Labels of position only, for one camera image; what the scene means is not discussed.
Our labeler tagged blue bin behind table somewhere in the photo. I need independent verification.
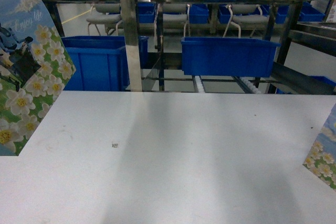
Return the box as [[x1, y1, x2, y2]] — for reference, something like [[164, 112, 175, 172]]
[[181, 37, 280, 78]]

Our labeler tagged flower gift bag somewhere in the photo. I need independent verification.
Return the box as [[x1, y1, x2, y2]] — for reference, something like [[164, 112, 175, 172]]
[[1, 0, 76, 156], [303, 105, 335, 191]]

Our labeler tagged white table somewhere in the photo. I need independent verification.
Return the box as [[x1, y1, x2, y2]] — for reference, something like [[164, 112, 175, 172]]
[[1, 91, 335, 223]]

